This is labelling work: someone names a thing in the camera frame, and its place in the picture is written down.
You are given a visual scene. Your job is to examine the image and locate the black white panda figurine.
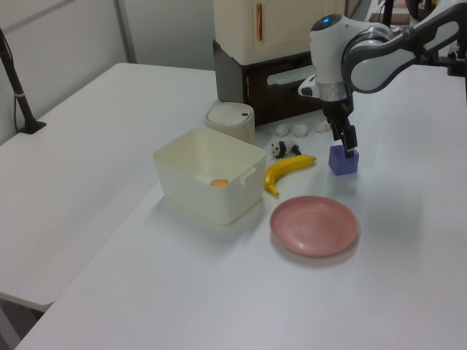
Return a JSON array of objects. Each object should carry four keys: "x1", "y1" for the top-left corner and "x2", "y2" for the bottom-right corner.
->
[{"x1": 270, "y1": 140, "x2": 303, "y2": 160}]

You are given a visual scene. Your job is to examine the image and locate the purple cube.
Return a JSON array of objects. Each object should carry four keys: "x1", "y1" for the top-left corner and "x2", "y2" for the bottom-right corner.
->
[{"x1": 328, "y1": 144, "x2": 360, "y2": 177}]

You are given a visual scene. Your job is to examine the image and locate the pink plate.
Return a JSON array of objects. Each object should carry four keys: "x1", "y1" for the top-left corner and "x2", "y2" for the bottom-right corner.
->
[{"x1": 269, "y1": 195, "x2": 359, "y2": 259}]

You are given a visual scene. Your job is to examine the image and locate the dark brown drawer box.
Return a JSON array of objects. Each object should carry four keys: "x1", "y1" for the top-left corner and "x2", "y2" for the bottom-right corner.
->
[{"x1": 212, "y1": 39, "x2": 325, "y2": 127}]

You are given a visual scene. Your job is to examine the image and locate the cream toy fridge cabinet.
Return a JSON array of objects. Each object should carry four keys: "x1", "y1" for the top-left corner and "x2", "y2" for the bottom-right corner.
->
[{"x1": 212, "y1": 0, "x2": 346, "y2": 63}]

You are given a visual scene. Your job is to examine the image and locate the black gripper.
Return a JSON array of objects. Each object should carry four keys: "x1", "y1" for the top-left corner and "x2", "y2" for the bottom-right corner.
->
[{"x1": 320, "y1": 95, "x2": 358, "y2": 159}]

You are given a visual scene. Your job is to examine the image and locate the black camera stand pole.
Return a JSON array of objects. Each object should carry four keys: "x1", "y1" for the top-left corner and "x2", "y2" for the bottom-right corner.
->
[{"x1": 0, "y1": 27, "x2": 47, "y2": 134}]

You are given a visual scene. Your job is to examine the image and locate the small cream lidded bin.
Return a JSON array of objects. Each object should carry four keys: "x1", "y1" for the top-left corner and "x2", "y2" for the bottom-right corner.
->
[{"x1": 204, "y1": 102, "x2": 255, "y2": 144}]

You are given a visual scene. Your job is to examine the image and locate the black background pole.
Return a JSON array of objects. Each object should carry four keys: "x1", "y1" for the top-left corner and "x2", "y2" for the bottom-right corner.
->
[{"x1": 381, "y1": 0, "x2": 395, "y2": 26}]

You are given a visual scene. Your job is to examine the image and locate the yellow toy banana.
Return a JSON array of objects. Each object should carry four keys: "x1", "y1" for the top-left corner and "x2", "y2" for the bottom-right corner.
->
[{"x1": 263, "y1": 154, "x2": 317, "y2": 197}]

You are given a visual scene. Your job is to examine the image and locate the black clamp stand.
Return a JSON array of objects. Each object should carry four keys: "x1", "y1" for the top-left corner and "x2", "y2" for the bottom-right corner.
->
[{"x1": 447, "y1": 47, "x2": 467, "y2": 77}]

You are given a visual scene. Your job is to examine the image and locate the cream plastic storage box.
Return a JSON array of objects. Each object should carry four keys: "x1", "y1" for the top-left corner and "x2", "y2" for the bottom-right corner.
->
[{"x1": 152, "y1": 126, "x2": 266, "y2": 228}]

